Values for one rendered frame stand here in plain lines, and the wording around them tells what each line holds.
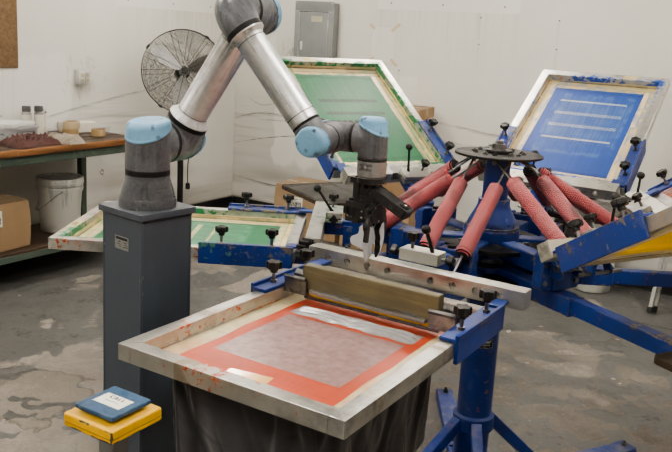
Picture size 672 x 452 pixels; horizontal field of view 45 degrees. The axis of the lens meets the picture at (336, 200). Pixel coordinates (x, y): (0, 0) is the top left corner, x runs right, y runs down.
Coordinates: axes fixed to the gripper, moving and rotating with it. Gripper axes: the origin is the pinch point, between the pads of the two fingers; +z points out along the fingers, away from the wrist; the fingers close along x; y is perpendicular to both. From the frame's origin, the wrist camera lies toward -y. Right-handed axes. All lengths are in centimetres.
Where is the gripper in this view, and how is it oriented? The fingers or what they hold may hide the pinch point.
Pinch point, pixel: (373, 254)
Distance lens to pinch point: 210.4
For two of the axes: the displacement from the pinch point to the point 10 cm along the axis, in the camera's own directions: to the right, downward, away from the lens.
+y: -8.5, -1.5, 5.1
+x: -5.3, 1.4, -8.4
